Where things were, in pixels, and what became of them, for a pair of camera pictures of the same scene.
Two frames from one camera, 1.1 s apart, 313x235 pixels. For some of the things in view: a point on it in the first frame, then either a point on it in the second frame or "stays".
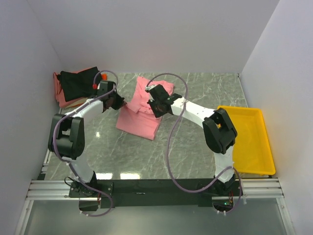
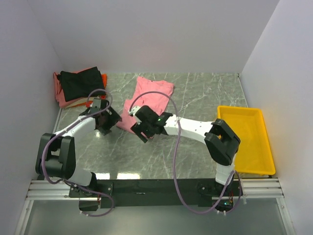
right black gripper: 157,114 -> 138,128
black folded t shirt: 77,86 stays
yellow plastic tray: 252,152 stays
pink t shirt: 137,118 stays
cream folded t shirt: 78,103 stays
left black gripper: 120,103 -> 114,118
